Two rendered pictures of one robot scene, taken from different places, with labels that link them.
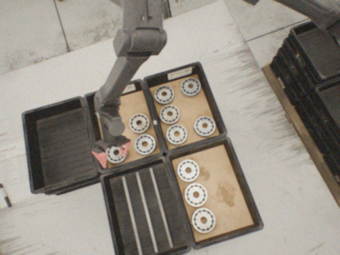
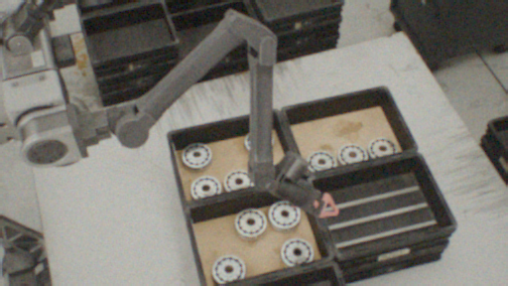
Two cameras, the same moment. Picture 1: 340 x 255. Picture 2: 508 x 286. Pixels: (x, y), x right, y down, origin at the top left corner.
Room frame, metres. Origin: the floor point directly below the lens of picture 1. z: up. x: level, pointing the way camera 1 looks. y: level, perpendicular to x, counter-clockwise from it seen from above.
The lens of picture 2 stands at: (0.59, 1.16, 2.73)
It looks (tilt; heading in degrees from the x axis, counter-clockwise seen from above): 54 degrees down; 261
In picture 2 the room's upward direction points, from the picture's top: straight up
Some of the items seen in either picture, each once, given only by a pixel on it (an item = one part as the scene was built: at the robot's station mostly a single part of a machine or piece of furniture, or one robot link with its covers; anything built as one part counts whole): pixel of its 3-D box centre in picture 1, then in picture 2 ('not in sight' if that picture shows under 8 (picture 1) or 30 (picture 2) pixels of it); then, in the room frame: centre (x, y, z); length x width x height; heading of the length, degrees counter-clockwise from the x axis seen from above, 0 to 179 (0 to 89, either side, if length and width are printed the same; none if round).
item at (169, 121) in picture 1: (169, 114); (238, 182); (0.44, -0.02, 0.86); 0.10 x 0.10 x 0.01
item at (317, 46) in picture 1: (310, 64); (135, 65); (0.78, -1.08, 0.37); 0.40 x 0.30 x 0.45; 9
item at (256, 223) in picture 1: (210, 189); (345, 139); (0.05, -0.13, 0.87); 0.40 x 0.30 x 0.11; 5
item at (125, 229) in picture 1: (145, 210); (377, 212); (0.02, 0.17, 0.87); 0.40 x 0.30 x 0.11; 5
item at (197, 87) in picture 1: (190, 86); (196, 155); (0.56, -0.16, 0.86); 0.10 x 0.10 x 0.01
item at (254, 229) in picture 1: (211, 189); (347, 130); (0.05, -0.13, 0.92); 0.40 x 0.30 x 0.02; 5
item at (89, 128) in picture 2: not in sight; (91, 127); (0.81, 0.14, 1.45); 0.09 x 0.08 x 0.12; 99
